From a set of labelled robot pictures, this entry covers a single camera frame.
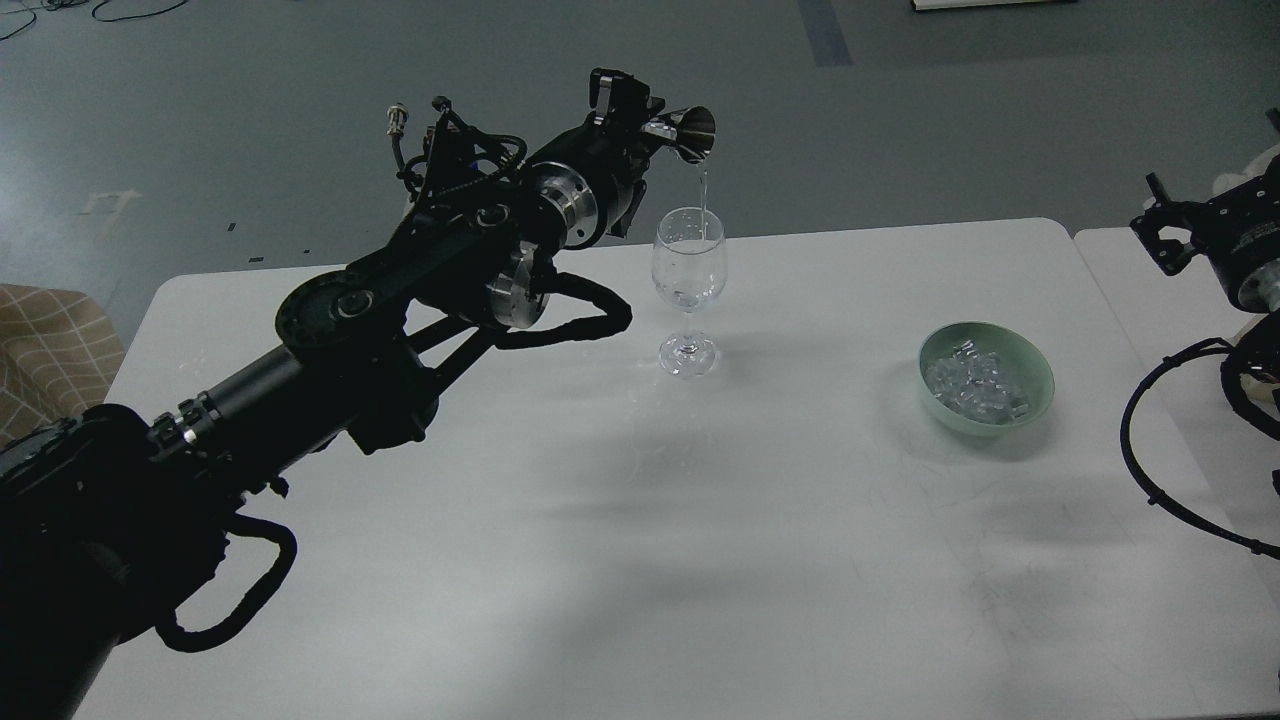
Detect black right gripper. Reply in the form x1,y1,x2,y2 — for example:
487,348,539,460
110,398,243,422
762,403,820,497
1130,170,1279,314

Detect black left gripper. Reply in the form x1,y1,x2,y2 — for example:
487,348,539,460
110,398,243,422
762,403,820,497
522,68,667,249

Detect steel double jigger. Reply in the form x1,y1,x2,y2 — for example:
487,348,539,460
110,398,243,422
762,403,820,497
640,106,717,165

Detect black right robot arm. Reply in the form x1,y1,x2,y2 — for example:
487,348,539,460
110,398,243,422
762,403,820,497
1129,170,1279,439

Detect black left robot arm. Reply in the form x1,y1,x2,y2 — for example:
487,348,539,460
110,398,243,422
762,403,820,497
3,68,716,719

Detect clear wine glass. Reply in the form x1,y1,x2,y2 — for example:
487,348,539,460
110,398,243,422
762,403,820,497
652,208,730,378

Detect clear ice cubes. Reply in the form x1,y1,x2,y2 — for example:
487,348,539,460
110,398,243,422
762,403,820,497
924,340,1030,425

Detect grey floor tape marker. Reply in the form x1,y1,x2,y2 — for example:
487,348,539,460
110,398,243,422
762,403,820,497
396,154,458,234

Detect green bowl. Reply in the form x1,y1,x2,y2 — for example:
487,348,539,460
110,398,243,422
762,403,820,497
915,322,1056,439

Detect beige checkered chair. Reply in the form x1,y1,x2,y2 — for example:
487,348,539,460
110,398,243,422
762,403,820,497
1,284,125,445

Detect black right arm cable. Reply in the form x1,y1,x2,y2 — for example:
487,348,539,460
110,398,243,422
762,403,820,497
1119,338,1280,561

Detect black floor cable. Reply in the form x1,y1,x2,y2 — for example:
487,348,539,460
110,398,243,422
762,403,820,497
0,0,191,41

